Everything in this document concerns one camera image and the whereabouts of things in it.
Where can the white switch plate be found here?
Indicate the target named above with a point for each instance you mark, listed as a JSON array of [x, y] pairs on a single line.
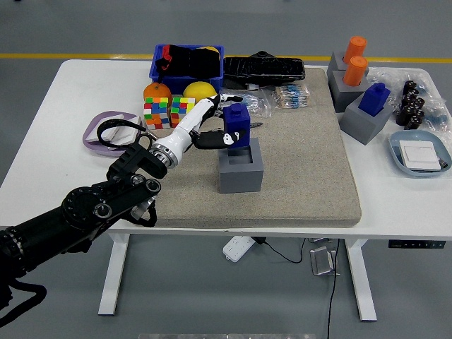
[[116, 132], [129, 136]]

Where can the black plastic mount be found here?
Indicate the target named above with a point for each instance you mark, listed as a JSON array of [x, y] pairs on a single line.
[[263, 54]]

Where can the white power strip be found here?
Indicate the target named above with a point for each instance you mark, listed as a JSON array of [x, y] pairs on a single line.
[[237, 249]]

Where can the clear bag of blue resistors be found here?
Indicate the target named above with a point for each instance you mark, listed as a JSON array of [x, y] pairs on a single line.
[[261, 106]]

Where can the white switch panel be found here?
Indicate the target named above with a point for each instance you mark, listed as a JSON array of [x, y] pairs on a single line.
[[420, 155]]

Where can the purple tray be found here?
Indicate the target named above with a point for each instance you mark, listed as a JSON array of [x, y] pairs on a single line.
[[91, 124]]

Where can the black cloth bag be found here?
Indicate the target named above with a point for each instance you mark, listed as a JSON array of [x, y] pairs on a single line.
[[194, 63]]

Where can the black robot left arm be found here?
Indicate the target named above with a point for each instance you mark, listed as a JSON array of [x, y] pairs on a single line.
[[88, 206]]

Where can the black table control panel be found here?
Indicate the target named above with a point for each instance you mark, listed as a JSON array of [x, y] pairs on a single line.
[[416, 244]]

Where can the silver metal bracket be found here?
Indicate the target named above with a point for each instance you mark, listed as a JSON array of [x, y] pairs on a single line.
[[322, 261]]

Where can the orange cylinder seal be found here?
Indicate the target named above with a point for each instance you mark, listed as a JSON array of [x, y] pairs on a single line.
[[355, 72], [356, 47]]

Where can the light blue tray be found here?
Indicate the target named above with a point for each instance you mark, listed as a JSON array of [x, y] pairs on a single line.
[[397, 155]]

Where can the black keyboard in plastic wrap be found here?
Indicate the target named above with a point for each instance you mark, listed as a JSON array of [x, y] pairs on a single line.
[[265, 70]]

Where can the black metal hand tool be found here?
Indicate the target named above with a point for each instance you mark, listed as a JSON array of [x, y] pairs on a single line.
[[257, 124]]

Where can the grey seal holder block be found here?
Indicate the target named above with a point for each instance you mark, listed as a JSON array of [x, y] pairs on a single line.
[[335, 63], [363, 127], [344, 97], [242, 180]]

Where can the grey-brown table mat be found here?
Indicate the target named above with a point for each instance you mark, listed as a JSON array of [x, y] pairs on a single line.
[[300, 176]]

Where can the blue square seal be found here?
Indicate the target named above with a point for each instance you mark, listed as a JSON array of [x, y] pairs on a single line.
[[238, 120], [374, 100]]

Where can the clear bag of black capacitors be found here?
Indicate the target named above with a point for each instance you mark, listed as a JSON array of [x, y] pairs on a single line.
[[409, 109]]

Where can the blue plastic bin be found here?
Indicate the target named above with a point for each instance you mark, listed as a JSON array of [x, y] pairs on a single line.
[[176, 82]]

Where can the multicolour puzzle cube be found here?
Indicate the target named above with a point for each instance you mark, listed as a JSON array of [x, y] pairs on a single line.
[[156, 113], [180, 109]]

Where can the white table leg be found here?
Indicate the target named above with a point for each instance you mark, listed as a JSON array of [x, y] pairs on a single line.
[[362, 282], [114, 275]]

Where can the orange fruit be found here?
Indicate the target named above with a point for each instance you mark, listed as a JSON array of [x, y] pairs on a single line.
[[157, 90]]

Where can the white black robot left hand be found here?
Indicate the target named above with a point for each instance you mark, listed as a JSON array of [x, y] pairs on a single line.
[[187, 123]]

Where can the clear bag of tan resistors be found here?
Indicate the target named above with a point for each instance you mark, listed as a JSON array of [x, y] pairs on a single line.
[[291, 96]]

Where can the clear bag of blue components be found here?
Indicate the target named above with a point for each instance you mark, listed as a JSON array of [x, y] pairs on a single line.
[[439, 118]]

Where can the yellow item in bin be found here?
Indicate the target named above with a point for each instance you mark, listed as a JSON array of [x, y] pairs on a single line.
[[211, 48]]

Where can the clear plastic bag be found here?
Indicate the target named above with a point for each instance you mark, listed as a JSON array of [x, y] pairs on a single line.
[[386, 76]]

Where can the yellow lemon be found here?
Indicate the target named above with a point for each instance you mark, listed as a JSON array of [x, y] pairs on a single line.
[[198, 90]]

